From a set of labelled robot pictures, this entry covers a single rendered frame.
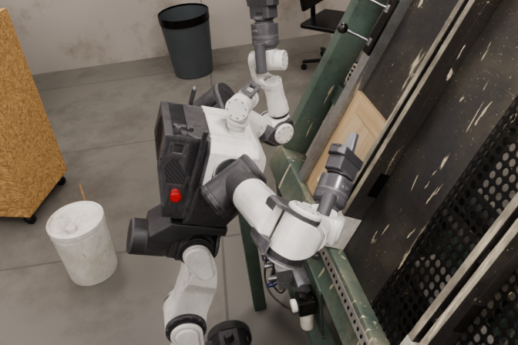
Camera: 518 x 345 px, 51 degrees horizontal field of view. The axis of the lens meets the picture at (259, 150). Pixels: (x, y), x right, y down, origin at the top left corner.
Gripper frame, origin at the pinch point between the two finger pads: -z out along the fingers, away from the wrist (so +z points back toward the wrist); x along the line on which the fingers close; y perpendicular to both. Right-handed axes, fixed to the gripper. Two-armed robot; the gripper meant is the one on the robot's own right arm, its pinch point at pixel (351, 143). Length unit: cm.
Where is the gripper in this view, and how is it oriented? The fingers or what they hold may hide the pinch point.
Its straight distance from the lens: 147.8
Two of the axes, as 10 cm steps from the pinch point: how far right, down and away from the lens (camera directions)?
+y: -7.1, -0.8, 7.0
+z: -3.8, 8.8, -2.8
